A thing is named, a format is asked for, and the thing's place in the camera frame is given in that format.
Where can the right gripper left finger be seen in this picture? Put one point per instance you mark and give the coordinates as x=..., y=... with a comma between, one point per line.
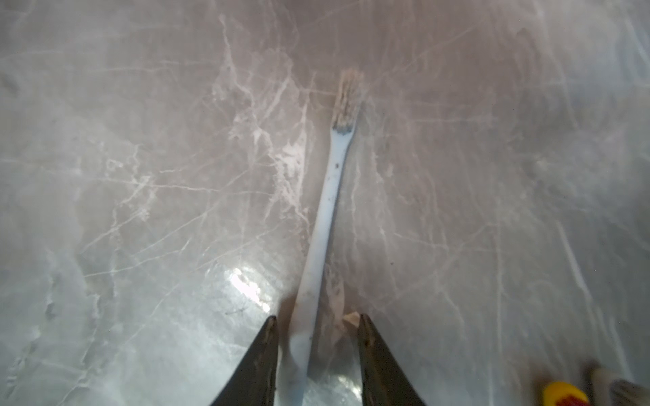
x=253, y=382

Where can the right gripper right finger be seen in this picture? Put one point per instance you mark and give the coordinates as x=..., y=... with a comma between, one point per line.
x=383, y=381

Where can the yellow toothbrush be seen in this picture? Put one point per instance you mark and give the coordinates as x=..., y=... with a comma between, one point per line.
x=564, y=394

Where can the grey white toothbrush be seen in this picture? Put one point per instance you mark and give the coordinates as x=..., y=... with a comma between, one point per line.
x=610, y=389

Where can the pale blue toothbrush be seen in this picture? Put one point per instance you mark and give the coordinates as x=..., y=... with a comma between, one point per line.
x=302, y=322

